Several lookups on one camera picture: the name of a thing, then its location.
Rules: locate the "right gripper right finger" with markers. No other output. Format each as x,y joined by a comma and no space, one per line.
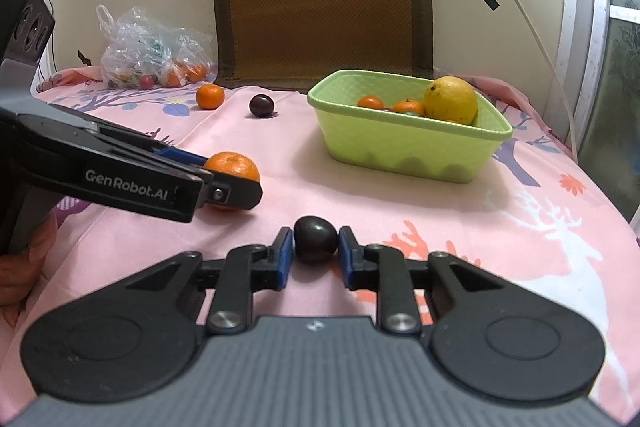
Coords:
492,337

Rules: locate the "clear plastic bag of fruit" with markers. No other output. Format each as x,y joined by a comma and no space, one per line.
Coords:
143,53

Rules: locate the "mandarin orange front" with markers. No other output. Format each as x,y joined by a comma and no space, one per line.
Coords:
240,166

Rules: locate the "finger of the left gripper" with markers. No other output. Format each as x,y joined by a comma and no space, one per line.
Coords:
227,191
155,147

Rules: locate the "dark plum front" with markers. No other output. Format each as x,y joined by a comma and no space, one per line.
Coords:
315,240

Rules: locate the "person's left hand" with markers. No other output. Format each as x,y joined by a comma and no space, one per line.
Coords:
20,272

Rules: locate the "mandarin orange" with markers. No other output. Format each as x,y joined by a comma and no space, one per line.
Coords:
209,96
240,166

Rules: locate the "yellow lemon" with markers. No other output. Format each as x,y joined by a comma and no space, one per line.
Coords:
450,99

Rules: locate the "orange tomato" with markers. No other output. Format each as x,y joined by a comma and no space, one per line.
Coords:
371,102
408,106

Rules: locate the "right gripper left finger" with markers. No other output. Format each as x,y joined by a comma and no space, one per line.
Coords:
139,334

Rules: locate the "pink deer print cloth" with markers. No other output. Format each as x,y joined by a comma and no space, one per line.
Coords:
531,215

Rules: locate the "green plastic basket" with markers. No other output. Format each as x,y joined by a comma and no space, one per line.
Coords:
383,140

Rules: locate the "mandarin orange back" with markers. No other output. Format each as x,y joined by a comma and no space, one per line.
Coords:
209,96

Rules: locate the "frosted glass sliding door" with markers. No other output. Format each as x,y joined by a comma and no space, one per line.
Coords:
597,109

